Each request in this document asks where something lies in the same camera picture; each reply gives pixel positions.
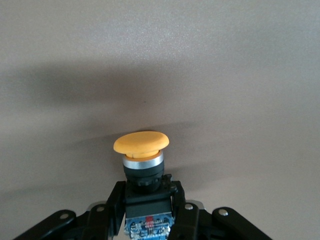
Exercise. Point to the brown table mat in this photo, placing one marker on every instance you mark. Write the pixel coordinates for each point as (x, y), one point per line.
(175, 62)

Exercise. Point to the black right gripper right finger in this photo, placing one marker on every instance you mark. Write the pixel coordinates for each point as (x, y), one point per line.
(185, 222)

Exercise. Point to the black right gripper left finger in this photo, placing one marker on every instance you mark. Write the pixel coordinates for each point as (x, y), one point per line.
(112, 215)

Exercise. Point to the orange mushroom push button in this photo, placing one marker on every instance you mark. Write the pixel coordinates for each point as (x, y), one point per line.
(141, 142)

